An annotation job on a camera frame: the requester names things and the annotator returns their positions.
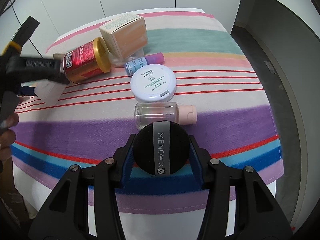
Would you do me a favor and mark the translucent square plastic lid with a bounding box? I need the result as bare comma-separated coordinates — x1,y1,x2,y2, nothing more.
34,80,67,106

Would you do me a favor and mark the red gold tin can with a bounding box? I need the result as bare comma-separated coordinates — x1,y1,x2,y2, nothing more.
62,37,111,83

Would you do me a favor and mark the beige cardboard cosmetic box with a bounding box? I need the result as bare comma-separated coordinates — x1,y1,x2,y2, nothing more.
99,13,148,61

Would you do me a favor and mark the blue purple small tube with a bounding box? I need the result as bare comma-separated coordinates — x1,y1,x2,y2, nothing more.
124,53,165,76

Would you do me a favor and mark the clear bottle pink cap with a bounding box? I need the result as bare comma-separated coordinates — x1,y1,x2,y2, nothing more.
135,102,197,129

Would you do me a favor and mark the white round compact case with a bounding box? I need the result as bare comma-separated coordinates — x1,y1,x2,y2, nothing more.
130,64,177,102

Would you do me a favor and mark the person's left hand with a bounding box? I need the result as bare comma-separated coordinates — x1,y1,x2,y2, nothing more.
0,113,19,163

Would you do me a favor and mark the striped colourful cloth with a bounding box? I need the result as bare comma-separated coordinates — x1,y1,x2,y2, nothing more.
12,9,284,209

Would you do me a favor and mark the clear glass jar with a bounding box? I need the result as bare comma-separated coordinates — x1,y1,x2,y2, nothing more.
108,48,144,67

